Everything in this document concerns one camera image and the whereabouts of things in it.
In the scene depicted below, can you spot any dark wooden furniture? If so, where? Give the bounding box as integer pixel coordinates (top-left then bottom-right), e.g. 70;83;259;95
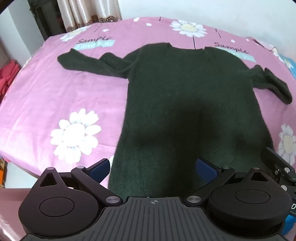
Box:
27;0;63;40

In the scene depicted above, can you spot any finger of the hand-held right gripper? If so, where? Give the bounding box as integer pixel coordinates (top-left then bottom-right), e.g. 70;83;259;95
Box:
260;147;296;177

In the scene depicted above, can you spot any red folded cloth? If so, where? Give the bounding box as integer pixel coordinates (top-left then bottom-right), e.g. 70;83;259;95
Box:
0;59;22;99

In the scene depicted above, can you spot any beige curtain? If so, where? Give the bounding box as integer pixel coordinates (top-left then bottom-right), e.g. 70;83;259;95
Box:
57;0;122;33

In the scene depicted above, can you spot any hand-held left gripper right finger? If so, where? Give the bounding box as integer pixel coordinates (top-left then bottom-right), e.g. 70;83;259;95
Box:
185;158;269;207

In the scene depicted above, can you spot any pink floral bedsheet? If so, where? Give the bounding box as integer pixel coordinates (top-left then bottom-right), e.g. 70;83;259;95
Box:
0;16;296;179

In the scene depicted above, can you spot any dark green sweater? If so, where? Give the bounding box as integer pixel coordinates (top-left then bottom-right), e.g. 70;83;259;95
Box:
57;43;293;200

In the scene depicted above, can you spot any blue printed cloth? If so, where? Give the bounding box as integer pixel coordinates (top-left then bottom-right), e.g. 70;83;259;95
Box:
276;53;296;78

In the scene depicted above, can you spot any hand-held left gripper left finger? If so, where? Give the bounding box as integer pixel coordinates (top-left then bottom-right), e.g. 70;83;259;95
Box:
35;158;123;207

